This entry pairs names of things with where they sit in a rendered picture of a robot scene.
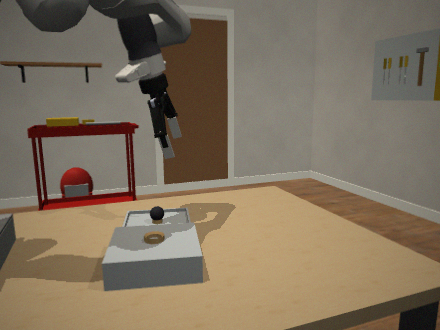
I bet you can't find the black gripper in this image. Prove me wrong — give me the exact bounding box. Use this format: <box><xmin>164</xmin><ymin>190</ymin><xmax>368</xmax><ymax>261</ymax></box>
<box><xmin>139</xmin><ymin>73</ymin><xmax>182</xmax><ymax>159</ymax></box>

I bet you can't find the black ball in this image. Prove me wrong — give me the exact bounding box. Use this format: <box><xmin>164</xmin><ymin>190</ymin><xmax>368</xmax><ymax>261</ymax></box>
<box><xmin>150</xmin><ymin>206</ymin><xmax>164</xmax><ymax>220</ymax></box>

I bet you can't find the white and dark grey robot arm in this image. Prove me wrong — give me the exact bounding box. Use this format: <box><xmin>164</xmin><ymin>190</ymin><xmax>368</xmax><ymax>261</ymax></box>
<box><xmin>16</xmin><ymin>0</ymin><xmax>191</xmax><ymax>83</ymax></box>

